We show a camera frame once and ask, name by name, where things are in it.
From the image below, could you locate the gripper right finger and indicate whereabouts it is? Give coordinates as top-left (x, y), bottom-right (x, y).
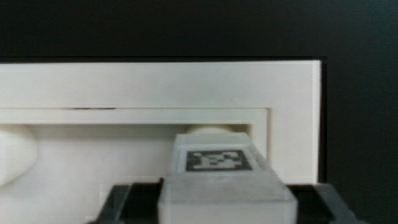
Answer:
top-left (314, 184), bottom-right (369, 224)

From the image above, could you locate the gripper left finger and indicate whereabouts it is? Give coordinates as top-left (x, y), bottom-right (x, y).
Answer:
top-left (86, 185), bottom-right (129, 224)

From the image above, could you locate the white table leg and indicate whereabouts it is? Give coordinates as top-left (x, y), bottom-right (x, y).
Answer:
top-left (157, 125), bottom-right (298, 224)

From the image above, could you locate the white square tabletop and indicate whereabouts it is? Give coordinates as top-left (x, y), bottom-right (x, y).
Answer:
top-left (0, 61), bottom-right (321, 224)

